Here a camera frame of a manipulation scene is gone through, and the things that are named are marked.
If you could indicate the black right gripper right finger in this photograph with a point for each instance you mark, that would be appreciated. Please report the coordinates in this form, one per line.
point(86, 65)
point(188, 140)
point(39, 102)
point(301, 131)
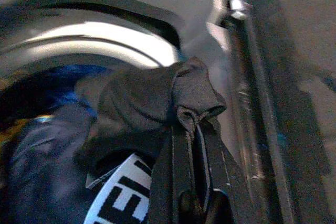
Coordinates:
point(223, 179)

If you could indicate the dark washing machine door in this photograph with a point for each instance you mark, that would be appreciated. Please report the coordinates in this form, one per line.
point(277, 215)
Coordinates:
point(283, 119)

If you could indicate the dark blue clothes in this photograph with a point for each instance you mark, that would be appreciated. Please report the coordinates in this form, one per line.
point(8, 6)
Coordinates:
point(44, 155)

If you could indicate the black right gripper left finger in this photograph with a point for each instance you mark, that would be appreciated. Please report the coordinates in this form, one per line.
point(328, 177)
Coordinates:
point(170, 182)

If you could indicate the black garment white lettered band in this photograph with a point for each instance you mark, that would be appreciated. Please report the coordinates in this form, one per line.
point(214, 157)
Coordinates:
point(136, 98)

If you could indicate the white front-load washing machine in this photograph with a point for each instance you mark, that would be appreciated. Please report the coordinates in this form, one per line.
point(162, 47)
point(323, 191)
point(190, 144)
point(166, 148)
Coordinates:
point(194, 9)

